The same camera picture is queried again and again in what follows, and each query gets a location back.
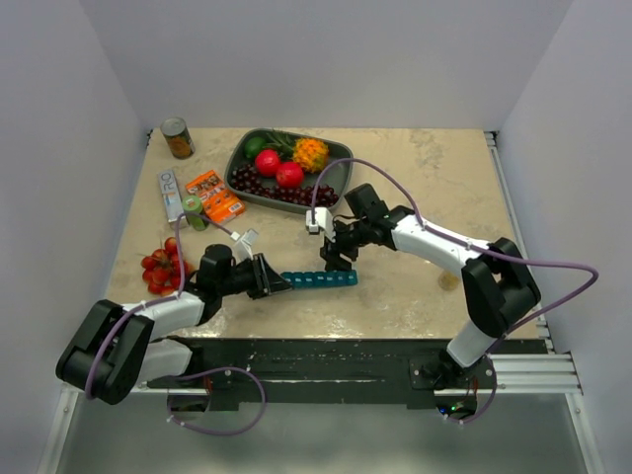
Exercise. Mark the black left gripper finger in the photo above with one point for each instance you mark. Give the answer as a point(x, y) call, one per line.
point(268, 274)
point(274, 285)

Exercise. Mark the silver toothpaste box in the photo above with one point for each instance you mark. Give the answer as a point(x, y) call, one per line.
point(171, 197)

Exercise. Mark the tin can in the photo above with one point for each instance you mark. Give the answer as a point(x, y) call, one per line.
point(178, 138)

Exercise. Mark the teal weekly pill organizer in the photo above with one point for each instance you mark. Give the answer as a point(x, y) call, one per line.
point(320, 279)

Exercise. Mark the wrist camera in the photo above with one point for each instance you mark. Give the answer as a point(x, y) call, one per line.
point(320, 220)
point(242, 243)

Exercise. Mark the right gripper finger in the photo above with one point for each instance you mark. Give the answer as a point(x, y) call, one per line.
point(342, 261)
point(328, 253)

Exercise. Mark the red apple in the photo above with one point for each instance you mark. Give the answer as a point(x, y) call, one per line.
point(289, 175)
point(267, 162)

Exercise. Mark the orange snack box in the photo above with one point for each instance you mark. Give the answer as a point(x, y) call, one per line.
point(219, 203)

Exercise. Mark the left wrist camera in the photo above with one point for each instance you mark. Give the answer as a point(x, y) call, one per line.
point(242, 243)

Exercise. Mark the green lidded pill bottle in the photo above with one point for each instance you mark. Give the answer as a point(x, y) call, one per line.
point(193, 208)

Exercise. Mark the green lime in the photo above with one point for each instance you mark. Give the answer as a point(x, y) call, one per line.
point(254, 146)

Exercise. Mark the orange spiky fruit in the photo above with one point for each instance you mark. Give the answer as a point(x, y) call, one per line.
point(310, 154)

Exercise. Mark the green herb sprig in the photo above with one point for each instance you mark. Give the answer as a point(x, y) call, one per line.
point(280, 141)

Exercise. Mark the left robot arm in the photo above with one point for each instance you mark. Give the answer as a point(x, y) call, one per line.
point(117, 346)

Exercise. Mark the red cherry tomato cluster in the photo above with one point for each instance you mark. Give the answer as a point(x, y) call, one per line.
point(163, 270)

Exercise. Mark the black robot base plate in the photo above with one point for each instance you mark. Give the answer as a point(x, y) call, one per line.
point(312, 371)

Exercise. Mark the dark red grape bunch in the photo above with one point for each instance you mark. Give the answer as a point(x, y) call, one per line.
point(246, 179)

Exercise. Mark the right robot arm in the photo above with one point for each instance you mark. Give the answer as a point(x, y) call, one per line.
point(499, 289)

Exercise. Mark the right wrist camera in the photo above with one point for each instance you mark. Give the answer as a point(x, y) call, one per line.
point(320, 220)

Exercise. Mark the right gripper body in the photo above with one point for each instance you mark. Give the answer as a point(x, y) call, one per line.
point(350, 238)

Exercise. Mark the grey fruit tray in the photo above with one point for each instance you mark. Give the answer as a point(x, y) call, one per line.
point(336, 174)

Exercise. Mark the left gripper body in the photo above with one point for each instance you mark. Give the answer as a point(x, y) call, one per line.
point(247, 278)

